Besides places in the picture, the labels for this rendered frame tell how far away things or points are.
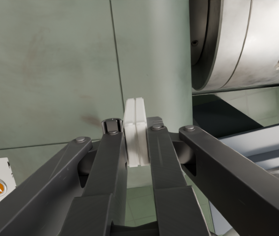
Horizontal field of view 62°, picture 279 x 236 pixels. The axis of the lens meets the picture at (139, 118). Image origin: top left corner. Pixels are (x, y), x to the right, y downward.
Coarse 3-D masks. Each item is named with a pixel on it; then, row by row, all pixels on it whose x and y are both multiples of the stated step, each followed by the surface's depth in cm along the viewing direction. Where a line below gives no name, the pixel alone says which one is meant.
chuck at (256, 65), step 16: (256, 0) 27; (272, 0) 27; (256, 16) 28; (272, 16) 28; (256, 32) 29; (272, 32) 29; (256, 48) 30; (272, 48) 31; (240, 64) 33; (256, 64) 33; (272, 64) 33; (240, 80) 37; (256, 80) 37; (272, 80) 38
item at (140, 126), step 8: (136, 104) 18; (136, 112) 16; (144, 112) 16; (136, 120) 15; (144, 120) 15; (136, 128) 14; (144, 128) 14; (136, 136) 14; (144, 136) 14; (144, 144) 15; (144, 152) 15; (144, 160) 15
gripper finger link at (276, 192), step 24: (192, 144) 12; (216, 144) 11; (192, 168) 13; (216, 168) 10; (240, 168) 9; (216, 192) 10; (240, 192) 8; (264, 192) 7; (240, 216) 9; (264, 216) 7
